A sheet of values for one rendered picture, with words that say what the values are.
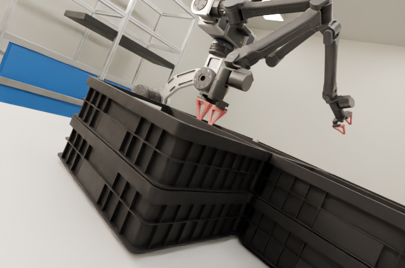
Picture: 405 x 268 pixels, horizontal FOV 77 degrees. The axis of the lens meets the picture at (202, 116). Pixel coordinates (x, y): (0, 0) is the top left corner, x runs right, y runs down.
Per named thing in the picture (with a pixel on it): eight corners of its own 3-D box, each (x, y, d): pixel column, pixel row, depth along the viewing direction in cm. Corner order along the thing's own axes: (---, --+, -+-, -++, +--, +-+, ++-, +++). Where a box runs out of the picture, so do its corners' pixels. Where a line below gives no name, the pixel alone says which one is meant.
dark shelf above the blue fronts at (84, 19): (63, 15, 247) (65, 9, 247) (152, 63, 341) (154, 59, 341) (83, 18, 219) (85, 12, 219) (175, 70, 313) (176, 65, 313)
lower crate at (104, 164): (52, 156, 66) (70, 113, 65) (144, 167, 88) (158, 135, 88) (127, 262, 39) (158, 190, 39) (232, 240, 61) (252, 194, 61)
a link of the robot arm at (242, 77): (238, 68, 97) (232, 50, 91) (264, 75, 89) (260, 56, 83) (219, 90, 92) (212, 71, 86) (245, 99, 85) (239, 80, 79)
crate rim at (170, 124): (83, 82, 65) (87, 74, 65) (167, 112, 87) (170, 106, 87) (179, 138, 38) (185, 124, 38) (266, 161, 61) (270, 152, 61)
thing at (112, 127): (69, 117, 65) (87, 76, 65) (156, 138, 87) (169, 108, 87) (155, 196, 39) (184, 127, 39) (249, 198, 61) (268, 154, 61)
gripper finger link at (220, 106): (219, 130, 91) (229, 106, 91) (207, 125, 86) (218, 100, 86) (206, 123, 96) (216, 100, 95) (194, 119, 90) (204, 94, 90)
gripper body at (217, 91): (228, 109, 91) (236, 90, 91) (210, 100, 83) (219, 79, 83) (214, 103, 95) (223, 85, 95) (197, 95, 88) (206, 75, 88)
